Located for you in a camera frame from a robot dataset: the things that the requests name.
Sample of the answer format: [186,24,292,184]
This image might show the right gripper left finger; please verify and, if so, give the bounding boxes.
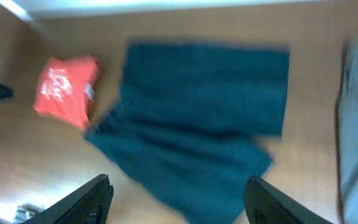
[20,174,114,224]

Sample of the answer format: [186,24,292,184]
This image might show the navy blue shorts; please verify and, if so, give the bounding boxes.
[84,41,290,223]

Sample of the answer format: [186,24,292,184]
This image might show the folded red printed t-shirt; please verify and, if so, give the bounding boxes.
[34,55,99,130]

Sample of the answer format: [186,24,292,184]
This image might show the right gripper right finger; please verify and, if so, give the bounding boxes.
[244,176,331,224]

